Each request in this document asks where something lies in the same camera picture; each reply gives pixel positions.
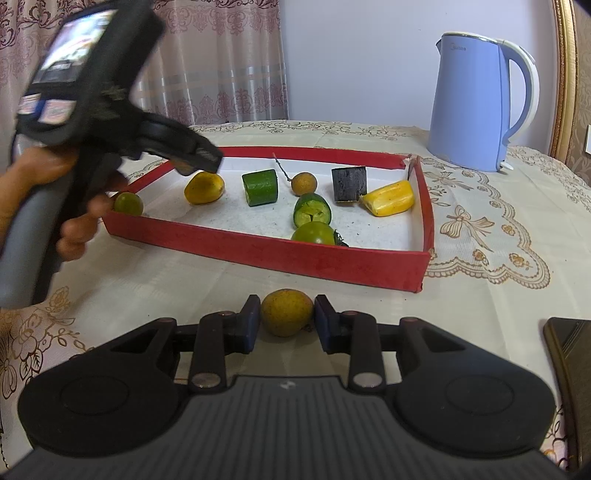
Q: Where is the red cardboard tray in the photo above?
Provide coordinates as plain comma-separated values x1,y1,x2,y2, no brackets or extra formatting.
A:
102,146,435,294

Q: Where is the pink floral curtain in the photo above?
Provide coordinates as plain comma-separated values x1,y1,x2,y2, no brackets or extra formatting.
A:
0,0,289,185

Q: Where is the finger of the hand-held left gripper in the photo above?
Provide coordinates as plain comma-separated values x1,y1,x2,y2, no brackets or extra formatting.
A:
168,130,225,177

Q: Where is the gold ornate frame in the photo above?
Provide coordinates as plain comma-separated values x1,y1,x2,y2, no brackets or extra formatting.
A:
549,0,591,185

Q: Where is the blue electric kettle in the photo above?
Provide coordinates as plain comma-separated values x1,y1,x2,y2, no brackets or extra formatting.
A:
426,31,540,172

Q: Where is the green tomato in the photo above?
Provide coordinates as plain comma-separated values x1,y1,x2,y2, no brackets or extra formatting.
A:
291,222,350,250
113,192,144,217

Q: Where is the black smartphone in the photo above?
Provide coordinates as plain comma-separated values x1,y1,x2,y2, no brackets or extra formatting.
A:
543,317,591,472

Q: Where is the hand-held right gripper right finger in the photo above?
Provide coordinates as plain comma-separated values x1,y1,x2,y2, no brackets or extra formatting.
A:
315,294,468,393

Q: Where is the cucumber piece with cracked end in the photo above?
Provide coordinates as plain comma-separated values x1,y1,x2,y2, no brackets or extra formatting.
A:
293,193,333,228

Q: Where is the rounded yellow mango piece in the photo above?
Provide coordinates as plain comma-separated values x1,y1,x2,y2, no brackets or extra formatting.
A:
184,171,225,206

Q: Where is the longan with stem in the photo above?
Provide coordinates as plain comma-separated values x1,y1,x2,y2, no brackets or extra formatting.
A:
272,154,318,196

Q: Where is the dark sugarcane piece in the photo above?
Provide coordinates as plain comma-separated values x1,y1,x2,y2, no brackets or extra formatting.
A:
331,166,369,204

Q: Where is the person's left hand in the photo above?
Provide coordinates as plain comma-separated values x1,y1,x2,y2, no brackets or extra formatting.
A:
0,145,131,262

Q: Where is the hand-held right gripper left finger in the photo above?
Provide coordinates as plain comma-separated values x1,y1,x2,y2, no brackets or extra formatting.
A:
105,295,261,393

